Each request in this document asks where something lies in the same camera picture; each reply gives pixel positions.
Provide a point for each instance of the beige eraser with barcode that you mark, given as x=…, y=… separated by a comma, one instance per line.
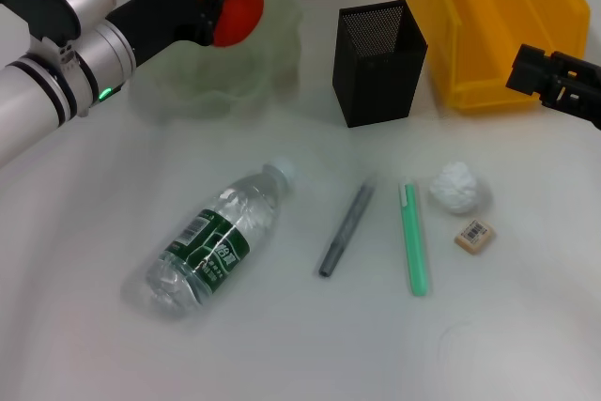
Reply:
x=475, y=236

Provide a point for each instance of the white paper ball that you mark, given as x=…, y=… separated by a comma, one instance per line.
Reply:
x=453, y=187

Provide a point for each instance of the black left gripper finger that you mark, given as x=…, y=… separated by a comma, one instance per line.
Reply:
x=213, y=2

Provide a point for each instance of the green pen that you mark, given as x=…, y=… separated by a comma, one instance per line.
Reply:
x=414, y=241

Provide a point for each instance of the yellow plastic bin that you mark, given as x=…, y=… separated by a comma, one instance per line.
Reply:
x=493, y=20

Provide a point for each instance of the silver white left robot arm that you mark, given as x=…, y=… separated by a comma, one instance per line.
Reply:
x=28, y=96

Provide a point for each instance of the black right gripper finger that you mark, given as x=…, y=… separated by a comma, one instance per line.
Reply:
x=528, y=70
x=577, y=63

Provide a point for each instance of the black mesh pen holder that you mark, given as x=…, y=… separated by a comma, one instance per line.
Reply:
x=375, y=77

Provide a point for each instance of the red-orange fruit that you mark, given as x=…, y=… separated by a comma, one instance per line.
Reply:
x=241, y=6

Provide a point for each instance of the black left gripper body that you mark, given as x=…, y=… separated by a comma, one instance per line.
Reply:
x=159, y=16

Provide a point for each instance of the grey pen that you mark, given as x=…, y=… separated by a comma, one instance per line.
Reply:
x=345, y=232

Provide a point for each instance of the clear green-label water bottle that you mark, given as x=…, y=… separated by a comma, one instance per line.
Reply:
x=211, y=241

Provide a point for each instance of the pale green glass fruit bowl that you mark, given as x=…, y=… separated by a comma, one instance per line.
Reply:
x=211, y=86

